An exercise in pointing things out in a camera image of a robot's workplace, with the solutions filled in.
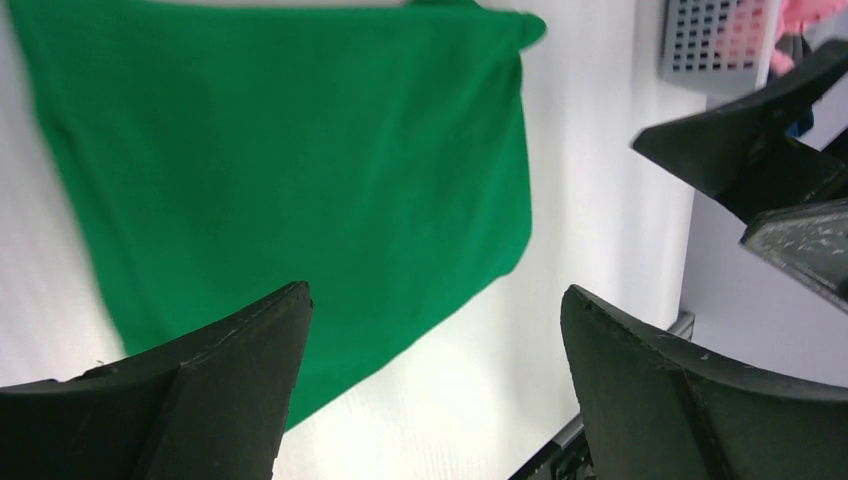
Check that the pink t shirt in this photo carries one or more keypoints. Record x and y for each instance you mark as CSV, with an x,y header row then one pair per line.
x,y
802,26

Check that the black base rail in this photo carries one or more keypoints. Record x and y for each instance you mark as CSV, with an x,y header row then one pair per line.
x,y
565,457

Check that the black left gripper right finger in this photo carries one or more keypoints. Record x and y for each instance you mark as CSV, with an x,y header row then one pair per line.
x,y
656,406

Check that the green t shirt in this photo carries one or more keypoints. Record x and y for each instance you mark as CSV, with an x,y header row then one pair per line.
x,y
213,154

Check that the white plastic laundry basket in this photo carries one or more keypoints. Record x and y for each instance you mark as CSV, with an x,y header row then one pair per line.
x,y
688,57

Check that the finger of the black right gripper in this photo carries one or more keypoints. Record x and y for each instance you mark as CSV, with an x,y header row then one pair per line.
x,y
808,243
741,155

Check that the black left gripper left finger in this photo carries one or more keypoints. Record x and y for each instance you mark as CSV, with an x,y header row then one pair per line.
x,y
211,404

